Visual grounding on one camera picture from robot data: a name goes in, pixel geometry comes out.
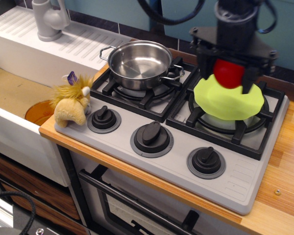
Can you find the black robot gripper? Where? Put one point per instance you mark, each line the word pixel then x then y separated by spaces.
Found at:
pixel 235 42

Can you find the red toy apple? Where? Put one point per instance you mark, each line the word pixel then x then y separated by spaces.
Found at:
pixel 228 74

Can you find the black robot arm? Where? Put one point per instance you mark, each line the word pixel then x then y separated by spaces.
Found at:
pixel 240 9

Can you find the lime green plate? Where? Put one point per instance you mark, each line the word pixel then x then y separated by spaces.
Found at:
pixel 227 104

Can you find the stainless steel pot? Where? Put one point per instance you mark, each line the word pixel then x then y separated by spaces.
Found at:
pixel 141 65

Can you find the black right stove knob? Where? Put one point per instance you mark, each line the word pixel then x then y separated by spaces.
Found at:
pixel 206 163

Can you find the black stove knob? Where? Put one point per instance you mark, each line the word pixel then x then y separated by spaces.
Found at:
pixel 104 120
pixel 206 163
pixel 152 140

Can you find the black middle stove knob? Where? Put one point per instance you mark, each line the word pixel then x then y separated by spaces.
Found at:
pixel 152 140

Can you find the grey toy stove top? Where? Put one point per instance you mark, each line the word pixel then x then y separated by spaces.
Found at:
pixel 235 189

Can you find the black left stove knob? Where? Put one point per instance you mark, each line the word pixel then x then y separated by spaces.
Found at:
pixel 104 120

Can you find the black right burner grate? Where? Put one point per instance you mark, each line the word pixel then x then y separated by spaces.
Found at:
pixel 248 137

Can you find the black burner grate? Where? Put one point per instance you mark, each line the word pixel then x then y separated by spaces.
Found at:
pixel 155 103
pixel 248 137

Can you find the black left burner grate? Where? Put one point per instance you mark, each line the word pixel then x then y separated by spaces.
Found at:
pixel 155 103

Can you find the stuffed lion toy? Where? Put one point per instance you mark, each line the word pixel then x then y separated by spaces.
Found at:
pixel 71 102

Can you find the toy oven door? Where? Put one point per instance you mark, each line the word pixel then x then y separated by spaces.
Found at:
pixel 127 207

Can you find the grey toy faucet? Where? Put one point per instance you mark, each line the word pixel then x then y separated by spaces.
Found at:
pixel 50 22

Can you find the white toy sink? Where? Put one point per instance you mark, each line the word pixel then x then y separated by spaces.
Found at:
pixel 29 68

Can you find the orange plastic cup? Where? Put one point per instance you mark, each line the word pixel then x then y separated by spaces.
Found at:
pixel 39 113

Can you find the wooden drawer front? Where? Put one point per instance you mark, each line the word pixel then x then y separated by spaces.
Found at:
pixel 39 186

